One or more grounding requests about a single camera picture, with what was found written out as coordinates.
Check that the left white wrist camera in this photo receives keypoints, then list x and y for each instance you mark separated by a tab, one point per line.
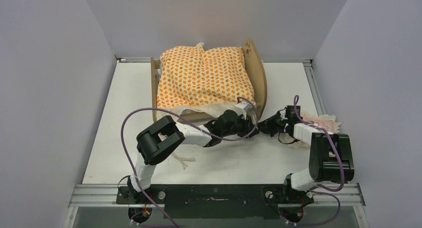
242	108

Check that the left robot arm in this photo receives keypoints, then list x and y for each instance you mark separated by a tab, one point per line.
158	141

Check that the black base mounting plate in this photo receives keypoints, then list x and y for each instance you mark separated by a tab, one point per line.
215	201

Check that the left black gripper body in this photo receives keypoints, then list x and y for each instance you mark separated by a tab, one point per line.
241	128

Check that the orange patterned pet mattress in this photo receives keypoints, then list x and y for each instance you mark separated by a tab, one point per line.
205	81

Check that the pink frilled small pillow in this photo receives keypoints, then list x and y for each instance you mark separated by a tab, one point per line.
328	122

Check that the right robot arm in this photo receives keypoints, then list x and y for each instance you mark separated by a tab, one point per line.
330	159

